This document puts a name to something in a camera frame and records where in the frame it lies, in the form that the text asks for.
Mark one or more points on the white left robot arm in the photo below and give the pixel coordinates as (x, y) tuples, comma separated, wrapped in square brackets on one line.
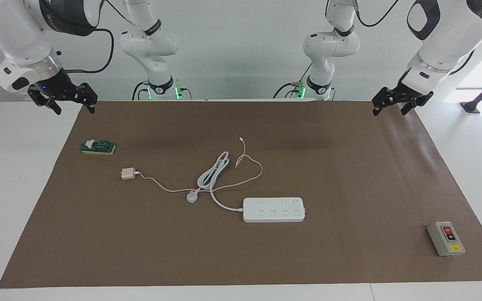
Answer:
[(446, 37)]

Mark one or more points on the green knife switch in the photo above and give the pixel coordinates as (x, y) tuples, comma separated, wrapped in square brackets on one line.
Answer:
[(98, 147)]

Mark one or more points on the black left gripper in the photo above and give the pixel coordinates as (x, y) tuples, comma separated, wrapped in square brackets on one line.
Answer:
[(404, 94)]

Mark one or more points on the white power strip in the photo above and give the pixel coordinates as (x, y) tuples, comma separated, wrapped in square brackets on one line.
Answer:
[(273, 210)]

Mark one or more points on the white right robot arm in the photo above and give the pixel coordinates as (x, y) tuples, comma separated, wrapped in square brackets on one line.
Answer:
[(15, 33)]

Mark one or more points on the grey push button switch box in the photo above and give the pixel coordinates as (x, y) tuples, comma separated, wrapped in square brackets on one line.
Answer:
[(446, 239)]

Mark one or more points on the brown table mat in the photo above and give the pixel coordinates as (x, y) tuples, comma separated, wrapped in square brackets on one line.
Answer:
[(140, 251)]

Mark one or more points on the pink charger block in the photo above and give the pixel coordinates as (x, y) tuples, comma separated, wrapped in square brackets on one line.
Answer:
[(128, 174)]

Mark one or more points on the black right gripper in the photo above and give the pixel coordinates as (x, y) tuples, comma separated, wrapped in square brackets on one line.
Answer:
[(59, 85)]

